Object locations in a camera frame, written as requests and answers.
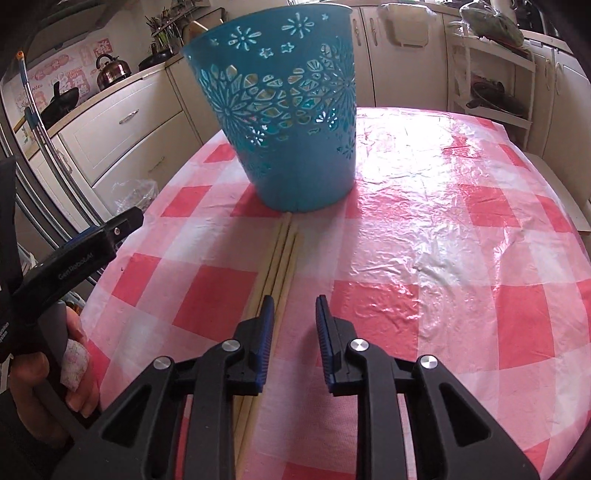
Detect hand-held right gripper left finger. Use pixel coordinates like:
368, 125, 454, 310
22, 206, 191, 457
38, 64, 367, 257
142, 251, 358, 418
76, 295, 278, 480

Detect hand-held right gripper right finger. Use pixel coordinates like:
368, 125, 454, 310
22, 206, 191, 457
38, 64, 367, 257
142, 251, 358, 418
315, 295, 541, 480

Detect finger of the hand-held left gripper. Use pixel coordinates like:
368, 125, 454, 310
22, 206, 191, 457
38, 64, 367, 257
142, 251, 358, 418
18, 205, 145, 305

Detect row of wooden chopsticks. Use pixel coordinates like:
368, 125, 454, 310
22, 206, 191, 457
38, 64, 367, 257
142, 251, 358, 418
233, 211, 301, 480

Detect blue perforated plastic bin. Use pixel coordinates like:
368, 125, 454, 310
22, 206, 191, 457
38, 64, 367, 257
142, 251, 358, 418
181, 4, 358, 214

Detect person's left hand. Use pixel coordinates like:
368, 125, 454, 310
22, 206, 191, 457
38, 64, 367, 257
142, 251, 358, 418
8, 305, 101, 439

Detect black wok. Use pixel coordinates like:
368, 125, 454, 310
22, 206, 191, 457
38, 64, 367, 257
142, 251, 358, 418
465, 79, 527, 121
41, 82, 80, 127

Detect white base cabinets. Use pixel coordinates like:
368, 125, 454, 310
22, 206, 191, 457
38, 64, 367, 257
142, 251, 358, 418
28, 4, 591, 217

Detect red checkered tablecloth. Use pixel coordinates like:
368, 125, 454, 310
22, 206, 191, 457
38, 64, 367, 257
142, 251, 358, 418
78, 107, 591, 480

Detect steel kettle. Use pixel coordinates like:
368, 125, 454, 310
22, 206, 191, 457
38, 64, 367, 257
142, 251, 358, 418
95, 54, 132, 92

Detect black frying pan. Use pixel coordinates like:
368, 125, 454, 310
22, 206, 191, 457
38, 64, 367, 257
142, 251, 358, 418
137, 46, 175, 71

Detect white wooden stool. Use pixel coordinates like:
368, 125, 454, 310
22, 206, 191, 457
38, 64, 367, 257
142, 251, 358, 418
522, 152, 591, 232

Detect white storage cart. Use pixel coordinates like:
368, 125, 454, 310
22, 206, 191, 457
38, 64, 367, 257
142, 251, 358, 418
445, 28, 537, 137

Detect white hanging towel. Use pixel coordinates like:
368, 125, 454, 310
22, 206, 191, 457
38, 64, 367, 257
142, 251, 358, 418
379, 2, 435, 47

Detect green plastic bag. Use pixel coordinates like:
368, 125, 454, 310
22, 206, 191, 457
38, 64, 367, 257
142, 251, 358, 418
459, 2, 525, 47

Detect blue steel mop handle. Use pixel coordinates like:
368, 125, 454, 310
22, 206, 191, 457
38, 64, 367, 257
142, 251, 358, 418
14, 51, 51, 153

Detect pink wall stickers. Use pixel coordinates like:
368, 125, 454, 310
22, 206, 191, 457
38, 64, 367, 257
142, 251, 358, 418
18, 53, 90, 109

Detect red wall sticker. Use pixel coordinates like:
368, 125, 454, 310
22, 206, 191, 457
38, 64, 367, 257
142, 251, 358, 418
90, 39, 114, 63

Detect wall utensil rack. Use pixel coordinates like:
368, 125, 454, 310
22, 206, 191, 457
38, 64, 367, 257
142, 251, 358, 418
145, 11, 185, 51

